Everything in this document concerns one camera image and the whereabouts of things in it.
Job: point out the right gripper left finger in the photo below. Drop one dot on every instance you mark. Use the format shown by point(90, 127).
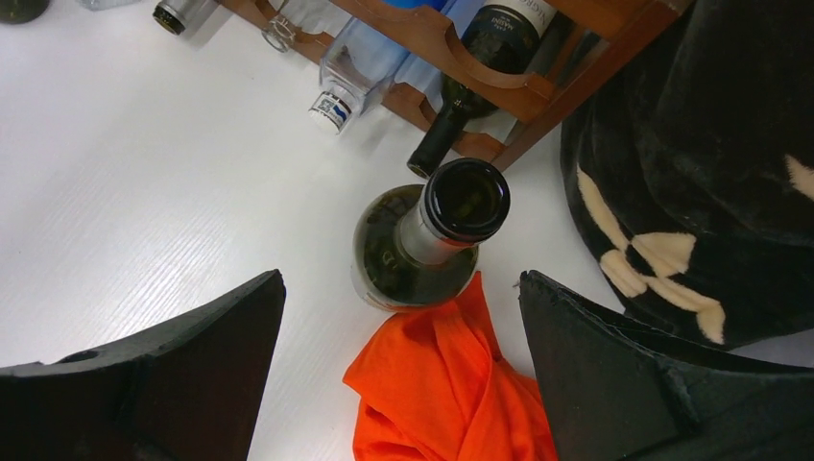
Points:
point(189, 388)

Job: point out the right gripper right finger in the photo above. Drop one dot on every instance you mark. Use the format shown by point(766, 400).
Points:
point(616, 389)

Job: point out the green wine bottle white label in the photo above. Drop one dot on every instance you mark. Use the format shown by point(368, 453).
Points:
point(502, 36)

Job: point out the brown wooden wine rack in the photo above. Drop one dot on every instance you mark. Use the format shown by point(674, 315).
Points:
point(586, 44)

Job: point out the green wine bottle front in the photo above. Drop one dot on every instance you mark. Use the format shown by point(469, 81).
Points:
point(179, 16)

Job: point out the orange cloth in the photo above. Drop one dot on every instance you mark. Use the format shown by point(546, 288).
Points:
point(434, 385)

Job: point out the blue square bottle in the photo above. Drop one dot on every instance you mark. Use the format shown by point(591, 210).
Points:
point(358, 69)

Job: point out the black floral blanket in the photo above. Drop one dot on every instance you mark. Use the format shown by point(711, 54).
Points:
point(689, 175)

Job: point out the clear bottle black cap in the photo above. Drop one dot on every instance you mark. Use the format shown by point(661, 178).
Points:
point(103, 5)

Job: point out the small clear glass bottle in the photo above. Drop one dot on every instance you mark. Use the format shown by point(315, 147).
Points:
point(300, 17)

